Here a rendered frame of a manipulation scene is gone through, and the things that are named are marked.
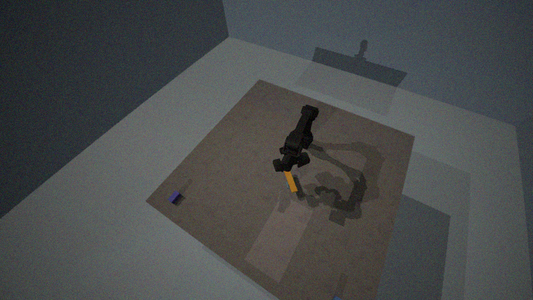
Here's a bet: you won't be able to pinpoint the purple rectangular block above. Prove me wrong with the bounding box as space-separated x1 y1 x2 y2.
168 191 181 204

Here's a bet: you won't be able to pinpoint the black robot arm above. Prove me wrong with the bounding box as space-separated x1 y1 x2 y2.
279 105 319 172

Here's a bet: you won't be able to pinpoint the orange bar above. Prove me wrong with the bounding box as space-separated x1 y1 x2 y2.
284 171 298 193

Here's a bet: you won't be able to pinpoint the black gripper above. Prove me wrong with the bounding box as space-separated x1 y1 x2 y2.
273 152 310 172

